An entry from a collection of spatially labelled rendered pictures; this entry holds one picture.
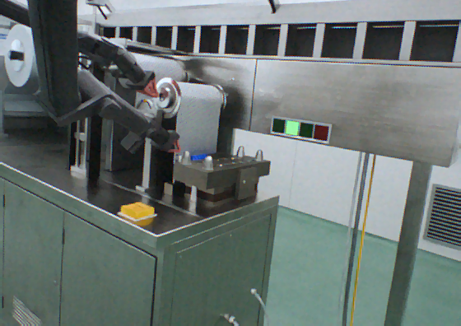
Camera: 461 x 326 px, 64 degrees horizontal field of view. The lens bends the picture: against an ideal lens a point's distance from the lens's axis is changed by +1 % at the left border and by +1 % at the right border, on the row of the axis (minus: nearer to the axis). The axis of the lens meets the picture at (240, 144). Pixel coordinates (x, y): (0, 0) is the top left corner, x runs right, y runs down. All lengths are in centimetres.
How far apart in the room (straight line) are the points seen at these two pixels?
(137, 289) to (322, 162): 300
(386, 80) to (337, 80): 17
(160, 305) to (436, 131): 97
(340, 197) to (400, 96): 271
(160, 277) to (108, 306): 30
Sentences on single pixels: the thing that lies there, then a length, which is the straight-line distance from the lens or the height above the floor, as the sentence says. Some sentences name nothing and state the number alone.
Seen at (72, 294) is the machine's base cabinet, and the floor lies 53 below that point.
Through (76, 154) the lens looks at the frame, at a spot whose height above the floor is 98.
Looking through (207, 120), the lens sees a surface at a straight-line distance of 146.
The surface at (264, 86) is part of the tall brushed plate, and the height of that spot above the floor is 133.
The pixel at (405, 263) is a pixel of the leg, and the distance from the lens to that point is 155.
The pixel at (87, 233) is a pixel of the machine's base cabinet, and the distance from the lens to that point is 136.
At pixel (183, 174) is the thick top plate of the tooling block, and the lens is 128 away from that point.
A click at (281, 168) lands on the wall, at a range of 417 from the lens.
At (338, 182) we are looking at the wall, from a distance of 390.
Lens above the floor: 131
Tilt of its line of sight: 9 degrees down
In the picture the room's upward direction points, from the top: 6 degrees clockwise
